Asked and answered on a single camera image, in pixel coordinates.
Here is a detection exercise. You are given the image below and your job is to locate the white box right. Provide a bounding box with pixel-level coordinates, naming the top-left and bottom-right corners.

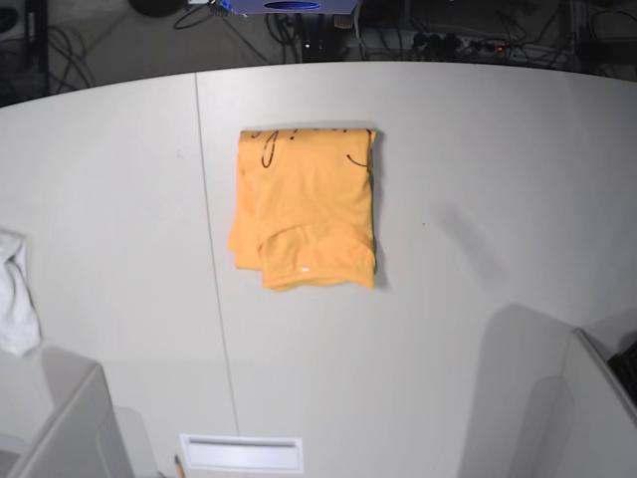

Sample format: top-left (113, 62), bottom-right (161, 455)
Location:
top-left (553, 331), bottom-right (636, 477)

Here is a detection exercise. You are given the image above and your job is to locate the white box left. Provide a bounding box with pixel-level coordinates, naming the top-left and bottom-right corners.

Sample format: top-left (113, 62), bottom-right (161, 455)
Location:
top-left (1, 347), bottom-right (134, 477)

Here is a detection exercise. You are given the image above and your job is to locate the white label plate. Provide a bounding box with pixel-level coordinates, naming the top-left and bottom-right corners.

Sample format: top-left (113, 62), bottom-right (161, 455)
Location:
top-left (179, 433), bottom-right (305, 474)

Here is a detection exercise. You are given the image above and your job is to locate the yellow T-shirt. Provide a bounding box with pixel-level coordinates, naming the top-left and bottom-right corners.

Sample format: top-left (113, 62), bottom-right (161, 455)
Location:
top-left (228, 128), bottom-right (376, 292)

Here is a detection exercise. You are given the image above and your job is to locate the white cloth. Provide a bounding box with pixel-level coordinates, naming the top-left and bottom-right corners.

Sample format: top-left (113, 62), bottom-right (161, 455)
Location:
top-left (1, 230), bottom-right (42, 357)

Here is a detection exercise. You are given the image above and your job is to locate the pencil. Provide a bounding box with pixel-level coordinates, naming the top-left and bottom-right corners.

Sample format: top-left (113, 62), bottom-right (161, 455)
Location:
top-left (174, 455), bottom-right (186, 478)

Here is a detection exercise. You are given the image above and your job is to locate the white box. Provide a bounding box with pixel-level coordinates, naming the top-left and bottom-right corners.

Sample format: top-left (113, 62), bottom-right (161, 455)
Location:
top-left (1, 347), bottom-right (134, 477)
top-left (553, 331), bottom-right (636, 477)

